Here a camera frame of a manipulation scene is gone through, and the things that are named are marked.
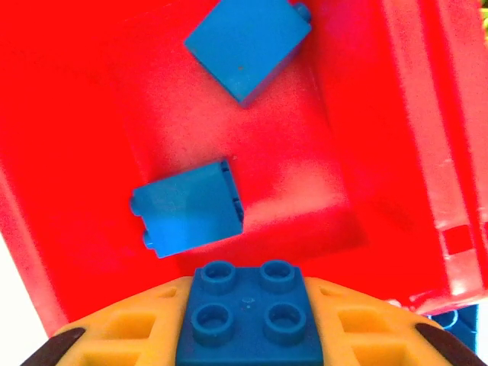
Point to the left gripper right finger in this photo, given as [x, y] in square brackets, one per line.
[381, 335]

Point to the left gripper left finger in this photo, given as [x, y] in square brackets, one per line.
[114, 335]

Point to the blue lego brick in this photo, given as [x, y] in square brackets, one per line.
[187, 209]
[457, 324]
[248, 49]
[248, 305]

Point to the red plastic bin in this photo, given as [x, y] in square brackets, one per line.
[472, 95]
[76, 114]

